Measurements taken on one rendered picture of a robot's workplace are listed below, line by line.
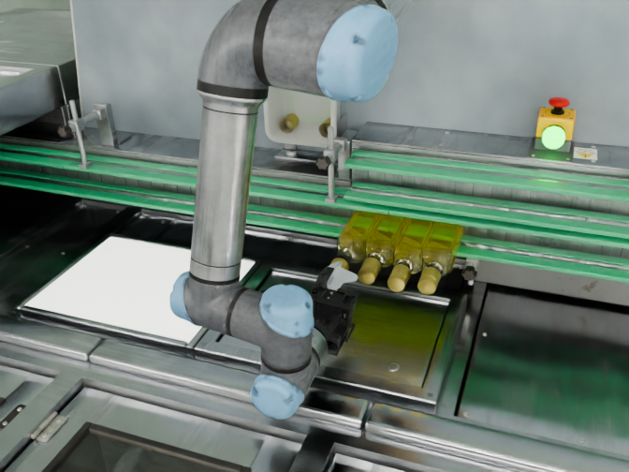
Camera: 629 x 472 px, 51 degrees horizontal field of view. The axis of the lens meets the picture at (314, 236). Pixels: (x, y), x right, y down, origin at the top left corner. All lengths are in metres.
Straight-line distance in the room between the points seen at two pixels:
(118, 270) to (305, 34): 0.92
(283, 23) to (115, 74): 1.06
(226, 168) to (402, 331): 0.57
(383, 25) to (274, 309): 0.39
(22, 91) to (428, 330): 1.16
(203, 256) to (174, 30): 0.87
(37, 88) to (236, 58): 1.10
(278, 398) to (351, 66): 0.48
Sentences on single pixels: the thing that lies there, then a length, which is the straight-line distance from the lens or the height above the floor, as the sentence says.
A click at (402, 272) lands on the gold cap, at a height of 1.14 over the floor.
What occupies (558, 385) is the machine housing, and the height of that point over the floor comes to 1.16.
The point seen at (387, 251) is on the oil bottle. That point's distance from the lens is 1.30.
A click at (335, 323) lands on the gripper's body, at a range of 1.12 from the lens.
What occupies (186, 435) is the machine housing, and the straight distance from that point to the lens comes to 1.21.
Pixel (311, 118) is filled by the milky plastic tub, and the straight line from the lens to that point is 1.59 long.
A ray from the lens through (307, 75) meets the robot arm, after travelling 0.83.
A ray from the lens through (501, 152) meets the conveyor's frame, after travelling 1.42.
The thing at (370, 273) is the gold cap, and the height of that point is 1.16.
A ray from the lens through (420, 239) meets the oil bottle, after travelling 1.33.
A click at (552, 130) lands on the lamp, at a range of 1.41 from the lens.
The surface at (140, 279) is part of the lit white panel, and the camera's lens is 1.54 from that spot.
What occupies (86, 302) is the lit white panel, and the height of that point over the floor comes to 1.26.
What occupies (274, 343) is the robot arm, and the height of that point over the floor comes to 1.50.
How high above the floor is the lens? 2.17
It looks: 54 degrees down
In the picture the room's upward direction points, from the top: 144 degrees counter-clockwise
